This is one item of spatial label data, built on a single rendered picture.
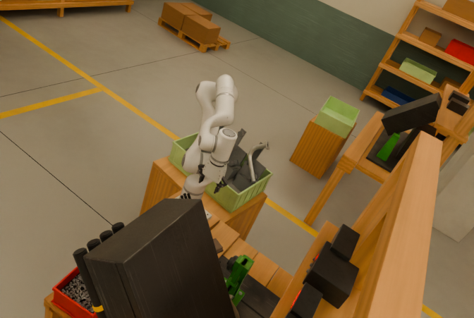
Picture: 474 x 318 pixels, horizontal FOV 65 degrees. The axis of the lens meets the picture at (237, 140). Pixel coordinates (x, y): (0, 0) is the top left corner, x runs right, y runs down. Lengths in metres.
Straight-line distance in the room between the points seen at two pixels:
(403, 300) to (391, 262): 0.09
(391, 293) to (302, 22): 7.93
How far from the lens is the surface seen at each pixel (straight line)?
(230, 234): 2.17
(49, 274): 2.96
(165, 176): 2.59
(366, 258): 1.29
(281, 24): 8.73
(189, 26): 7.01
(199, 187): 2.02
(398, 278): 0.85
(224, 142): 1.58
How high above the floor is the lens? 2.44
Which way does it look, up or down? 32 degrees down
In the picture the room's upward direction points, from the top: 22 degrees clockwise
